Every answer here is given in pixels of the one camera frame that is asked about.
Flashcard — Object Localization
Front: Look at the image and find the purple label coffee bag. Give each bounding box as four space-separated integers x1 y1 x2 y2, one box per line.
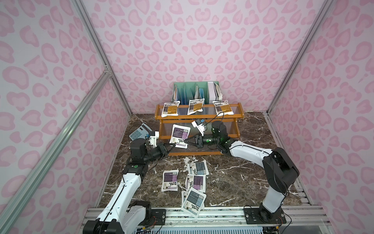
185 174 206 193
161 170 179 192
169 124 191 149

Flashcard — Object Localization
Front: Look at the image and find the blue-grey label coffee bag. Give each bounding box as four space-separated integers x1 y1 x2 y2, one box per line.
181 188 206 218
188 160 209 176

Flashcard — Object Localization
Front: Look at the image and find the yellow label coffee bag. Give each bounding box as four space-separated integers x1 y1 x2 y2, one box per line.
187 98 205 115
213 100 234 117

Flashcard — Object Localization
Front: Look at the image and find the white coffee bag face down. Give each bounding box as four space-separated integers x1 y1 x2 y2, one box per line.
161 101 180 118

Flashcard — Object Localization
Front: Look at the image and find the blue-grey label coffee bag front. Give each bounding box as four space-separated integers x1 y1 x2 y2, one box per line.
181 188 206 218

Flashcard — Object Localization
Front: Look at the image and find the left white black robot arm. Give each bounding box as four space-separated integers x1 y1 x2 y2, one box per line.
82 138 176 234

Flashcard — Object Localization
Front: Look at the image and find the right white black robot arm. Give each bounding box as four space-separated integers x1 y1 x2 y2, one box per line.
184 119 300 224

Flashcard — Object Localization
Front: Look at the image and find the light blue calculator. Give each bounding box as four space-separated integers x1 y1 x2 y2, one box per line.
129 122 153 141

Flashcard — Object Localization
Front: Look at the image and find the green file organizer with folders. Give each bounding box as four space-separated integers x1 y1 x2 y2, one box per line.
171 81 223 105

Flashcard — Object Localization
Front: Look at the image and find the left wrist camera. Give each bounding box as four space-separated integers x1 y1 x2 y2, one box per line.
149 131 159 148

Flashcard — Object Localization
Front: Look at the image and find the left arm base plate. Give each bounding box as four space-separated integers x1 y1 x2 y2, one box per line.
139 208 166 226

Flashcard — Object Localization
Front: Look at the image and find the aluminium front rail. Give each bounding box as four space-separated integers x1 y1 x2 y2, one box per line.
152 205 335 234

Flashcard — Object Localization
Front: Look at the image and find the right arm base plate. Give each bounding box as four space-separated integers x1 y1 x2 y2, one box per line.
243 207 287 226

